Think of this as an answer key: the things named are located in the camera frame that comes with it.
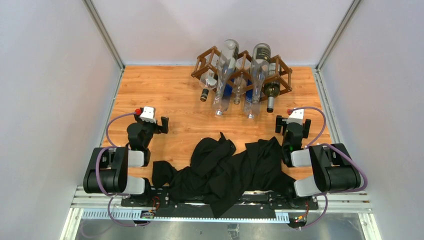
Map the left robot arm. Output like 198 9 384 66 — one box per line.
83 116 169 207

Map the blue labelled clear bottle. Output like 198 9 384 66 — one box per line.
212 84 233 118

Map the clear bottle dark label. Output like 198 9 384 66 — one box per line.
250 43 271 104

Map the dark green wine bottle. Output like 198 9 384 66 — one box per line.
264 62 280 113

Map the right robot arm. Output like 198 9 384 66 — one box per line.
275 114 367 209

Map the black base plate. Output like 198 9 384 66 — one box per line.
119 186 319 220

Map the purple cable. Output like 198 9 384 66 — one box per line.
95 111 152 228
291 106 369 230

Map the black cloth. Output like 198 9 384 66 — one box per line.
151 134 295 205

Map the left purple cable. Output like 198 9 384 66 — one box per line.
95 111 152 228

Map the brown wooden wine rack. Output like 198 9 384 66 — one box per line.
191 45 293 95

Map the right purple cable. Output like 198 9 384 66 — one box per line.
291 106 369 230

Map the aluminium frame rail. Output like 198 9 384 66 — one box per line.
71 186 372 224

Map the small clear black-capped bottle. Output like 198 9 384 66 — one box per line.
199 70 218 102

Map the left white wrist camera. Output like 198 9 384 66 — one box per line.
139 106 157 124

